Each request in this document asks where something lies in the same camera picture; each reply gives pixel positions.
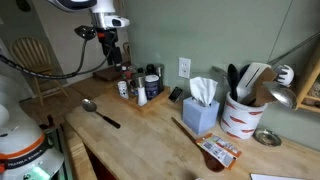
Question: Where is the black plastic spoon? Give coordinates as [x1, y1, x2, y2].
[227, 63, 241, 102]

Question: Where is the black capped bottle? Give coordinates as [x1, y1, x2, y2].
[145, 63, 156, 76]

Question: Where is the dark glass spice bottle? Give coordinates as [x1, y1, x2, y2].
[129, 73, 140, 97]

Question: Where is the white and black pasta server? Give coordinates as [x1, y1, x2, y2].
[273, 64, 296, 88]

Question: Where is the small metal dish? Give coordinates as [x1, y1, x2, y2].
[253, 128, 283, 148]

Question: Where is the tall bottle with metal lid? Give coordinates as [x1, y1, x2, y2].
[153, 63, 166, 94]

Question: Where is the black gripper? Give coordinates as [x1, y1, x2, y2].
[99, 28, 123, 73]

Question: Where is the white slotted spatula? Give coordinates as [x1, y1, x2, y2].
[235, 61, 272, 103]

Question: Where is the black corrugated cable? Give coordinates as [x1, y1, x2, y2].
[0, 33, 118, 80]

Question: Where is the metal ladle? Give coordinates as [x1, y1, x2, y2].
[263, 80, 298, 110]

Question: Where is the small black device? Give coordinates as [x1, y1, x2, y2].
[168, 86, 184, 103]

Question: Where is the wooden spindle chair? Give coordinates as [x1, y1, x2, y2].
[9, 36, 69, 108]

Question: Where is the white paper sheet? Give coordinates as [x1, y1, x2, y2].
[249, 173, 308, 180]

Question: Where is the thin grey wall rod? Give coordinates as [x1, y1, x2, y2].
[268, 31, 320, 66]

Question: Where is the white shaker with metal top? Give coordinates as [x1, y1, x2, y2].
[137, 76, 148, 107]

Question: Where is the metal spoon with black handle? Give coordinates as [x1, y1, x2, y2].
[81, 98, 122, 130]

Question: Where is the wooden tray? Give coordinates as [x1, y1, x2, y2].
[111, 85, 172, 114]

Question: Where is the orange and white packet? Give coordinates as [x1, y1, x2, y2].
[195, 133, 243, 170]

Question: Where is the dark wooden board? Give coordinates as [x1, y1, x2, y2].
[92, 64, 131, 83]

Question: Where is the wooden shelf unit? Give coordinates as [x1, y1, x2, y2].
[294, 43, 320, 114]

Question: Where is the white wall outlet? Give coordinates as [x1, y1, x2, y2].
[178, 57, 192, 80]

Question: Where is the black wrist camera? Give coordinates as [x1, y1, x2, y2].
[73, 25, 98, 41]

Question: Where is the black table clamp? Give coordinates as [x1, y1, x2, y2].
[39, 114, 56, 131]

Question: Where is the long wooden spoon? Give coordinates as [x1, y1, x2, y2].
[170, 116, 226, 173]

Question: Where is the white crock with orange marks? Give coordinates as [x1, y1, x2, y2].
[219, 91, 269, 140]

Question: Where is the blue tissue box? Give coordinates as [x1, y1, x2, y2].
[181, 76, 221, 136]

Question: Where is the white dotted shaker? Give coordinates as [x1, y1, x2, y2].
[117, 80, 130, 100]

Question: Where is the blue labelled jar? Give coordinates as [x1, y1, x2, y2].
[144, 74, 161, 100]

